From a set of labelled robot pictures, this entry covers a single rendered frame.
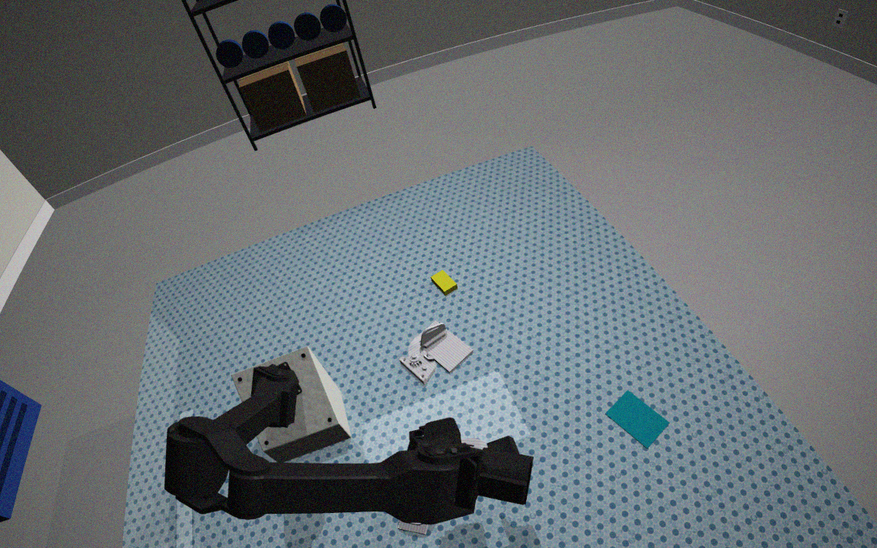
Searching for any teal flat rectangular plate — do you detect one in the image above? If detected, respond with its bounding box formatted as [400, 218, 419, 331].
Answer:
[605, 390, 669, 448]

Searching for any yellow flat block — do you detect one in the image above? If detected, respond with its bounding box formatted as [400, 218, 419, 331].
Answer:
[431, 270, 458, 296]

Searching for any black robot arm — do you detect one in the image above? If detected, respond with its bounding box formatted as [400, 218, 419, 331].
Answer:
[164, 362, 534, 524]

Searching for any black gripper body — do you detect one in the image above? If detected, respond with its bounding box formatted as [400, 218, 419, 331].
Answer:
[487, 435, 519, 454]

